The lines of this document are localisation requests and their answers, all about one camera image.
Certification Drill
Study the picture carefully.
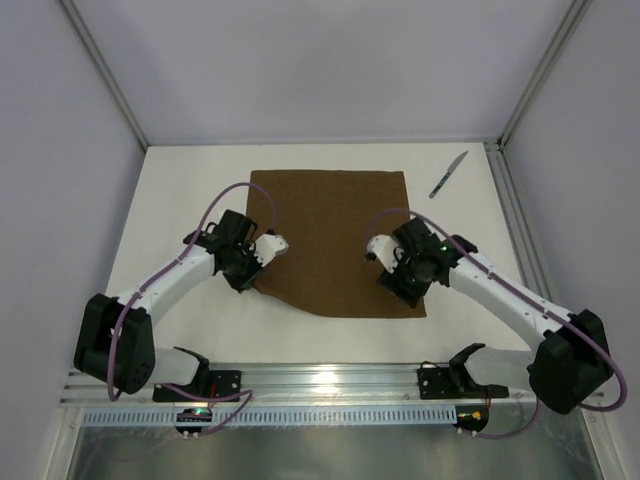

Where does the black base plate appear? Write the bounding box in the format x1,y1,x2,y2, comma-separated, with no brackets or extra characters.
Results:
152,369,242,403
416,361,509,400

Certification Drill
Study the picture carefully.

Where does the right side aluminium rail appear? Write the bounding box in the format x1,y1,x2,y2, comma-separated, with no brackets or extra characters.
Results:
484,141,554,300

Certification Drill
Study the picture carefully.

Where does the slotted cable duct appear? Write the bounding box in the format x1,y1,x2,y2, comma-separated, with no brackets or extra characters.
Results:
81,404,458,428

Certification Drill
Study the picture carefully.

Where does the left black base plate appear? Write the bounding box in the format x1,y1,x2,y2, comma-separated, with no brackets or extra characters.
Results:
152,369,242,403

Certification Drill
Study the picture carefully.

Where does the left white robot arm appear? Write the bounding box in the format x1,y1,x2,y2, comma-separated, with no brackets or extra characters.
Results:
73,210,288,402

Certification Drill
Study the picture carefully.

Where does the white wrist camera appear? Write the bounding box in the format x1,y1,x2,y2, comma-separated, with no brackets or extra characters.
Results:
253,233,289,267
365,235,404,274

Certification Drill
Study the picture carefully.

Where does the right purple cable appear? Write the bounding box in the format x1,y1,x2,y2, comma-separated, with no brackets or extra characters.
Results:
364,208,629,440

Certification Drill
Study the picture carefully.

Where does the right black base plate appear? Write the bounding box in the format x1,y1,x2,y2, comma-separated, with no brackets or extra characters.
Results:
416,361,509,400

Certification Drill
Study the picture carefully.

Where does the knife with green handle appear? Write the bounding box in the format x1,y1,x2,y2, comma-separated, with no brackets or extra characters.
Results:
429,151,469,199

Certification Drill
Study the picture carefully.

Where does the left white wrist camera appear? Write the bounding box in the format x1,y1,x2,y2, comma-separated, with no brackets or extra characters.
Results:
253,233,289,267

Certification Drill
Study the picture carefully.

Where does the brown cloth napkin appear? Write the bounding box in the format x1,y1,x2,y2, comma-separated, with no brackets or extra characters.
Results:
246,170,426,319

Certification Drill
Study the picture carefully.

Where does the left aluminium frame post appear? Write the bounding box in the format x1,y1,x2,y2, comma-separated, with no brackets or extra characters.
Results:
55,0,150,152

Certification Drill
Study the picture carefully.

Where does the aluminium frame post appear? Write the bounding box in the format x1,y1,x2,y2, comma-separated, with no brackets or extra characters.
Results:
497,0,592,149
55,0,150,152

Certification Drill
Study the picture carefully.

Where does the aluminium mounting rail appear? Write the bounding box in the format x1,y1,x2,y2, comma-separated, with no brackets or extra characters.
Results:
59,363,534,408

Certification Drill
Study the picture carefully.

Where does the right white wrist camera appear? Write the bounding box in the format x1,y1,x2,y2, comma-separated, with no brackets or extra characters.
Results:
365,235,404,274

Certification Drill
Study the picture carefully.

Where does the right aluminium frame post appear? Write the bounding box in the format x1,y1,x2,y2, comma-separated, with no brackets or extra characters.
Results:
497,0,592,149

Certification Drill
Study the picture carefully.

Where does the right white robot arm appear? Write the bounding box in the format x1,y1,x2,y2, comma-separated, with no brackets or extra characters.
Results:
366,218,614,415

